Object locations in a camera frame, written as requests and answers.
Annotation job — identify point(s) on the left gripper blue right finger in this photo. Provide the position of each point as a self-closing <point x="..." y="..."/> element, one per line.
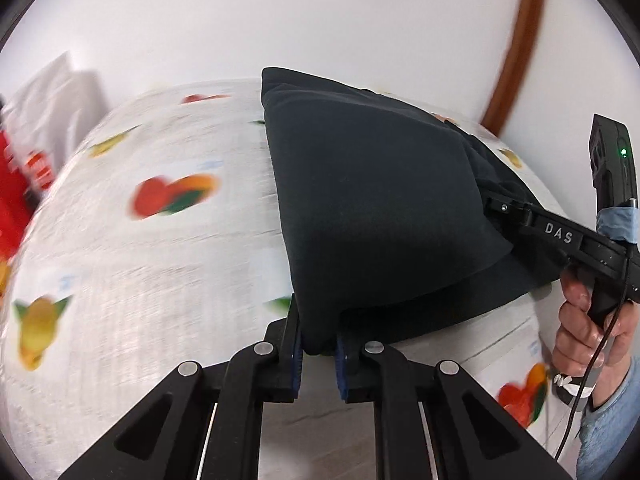
<point x="351" y="377"/>

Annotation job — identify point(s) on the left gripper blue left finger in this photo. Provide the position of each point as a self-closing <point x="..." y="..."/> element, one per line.
<point x="291" y="354"/>

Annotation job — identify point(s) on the black long-sleeve sweatshirt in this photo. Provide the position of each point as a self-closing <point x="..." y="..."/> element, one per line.
<point x="381" y="208"/>

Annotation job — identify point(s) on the blue denim sleeve forearm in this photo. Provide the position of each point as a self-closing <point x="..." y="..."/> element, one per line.
<point x="609" y="435"/>

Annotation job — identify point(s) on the person right hand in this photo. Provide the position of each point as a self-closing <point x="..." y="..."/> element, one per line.
<point x="577" y="340"/>

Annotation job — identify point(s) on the fruit print table cover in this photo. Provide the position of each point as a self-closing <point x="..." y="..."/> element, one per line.
<point x="140" y="296"/>

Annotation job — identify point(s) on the red paper shopping bag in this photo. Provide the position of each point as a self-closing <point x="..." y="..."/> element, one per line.
<point x="21" y="186"/>

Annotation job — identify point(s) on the white plastic shopping bag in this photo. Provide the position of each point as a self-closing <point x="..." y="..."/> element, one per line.
<point x="53" y="113"/>

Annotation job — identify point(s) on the brown wooden door frame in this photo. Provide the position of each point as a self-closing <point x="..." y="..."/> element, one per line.
<point x="515" y="65"/>

